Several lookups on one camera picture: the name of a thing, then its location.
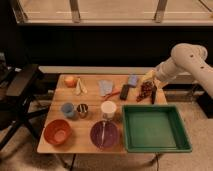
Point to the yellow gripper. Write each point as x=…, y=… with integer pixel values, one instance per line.
x=149, y=76

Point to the black eraser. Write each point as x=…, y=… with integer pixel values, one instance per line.
x=124, y=92

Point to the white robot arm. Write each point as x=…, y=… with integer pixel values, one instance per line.
x=185, y=57

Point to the white utensil in bowl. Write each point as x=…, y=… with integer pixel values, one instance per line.
x=103, y=131

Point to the purple bowl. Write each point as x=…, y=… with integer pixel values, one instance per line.
x=111, y=135

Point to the red bowl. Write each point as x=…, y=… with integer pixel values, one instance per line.
x=57, y=132

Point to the red grapes bunch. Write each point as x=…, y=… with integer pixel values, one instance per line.
x=146, y=90

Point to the black marker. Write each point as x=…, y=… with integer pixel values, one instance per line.
x=153, y=94

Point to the blue sponge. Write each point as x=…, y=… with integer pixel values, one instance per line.
x=133, y=80

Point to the blue cloth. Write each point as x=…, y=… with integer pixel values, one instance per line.
x=106, y=87

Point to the orange carrot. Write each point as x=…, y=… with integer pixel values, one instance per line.
x=113, y=93

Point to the white cup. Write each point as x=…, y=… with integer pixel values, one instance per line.
x=108, y=109

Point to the green plastic tray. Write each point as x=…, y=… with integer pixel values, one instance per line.
x=154, y=129

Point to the peeled banana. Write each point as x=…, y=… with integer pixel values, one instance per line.
x=80, y=87

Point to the orange fruit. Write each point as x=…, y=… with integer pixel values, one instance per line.
x=70, y=81

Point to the blue cup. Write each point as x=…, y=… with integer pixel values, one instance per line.
x=68, y=110

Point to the black office chair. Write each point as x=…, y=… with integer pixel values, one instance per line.
x=17, y=91

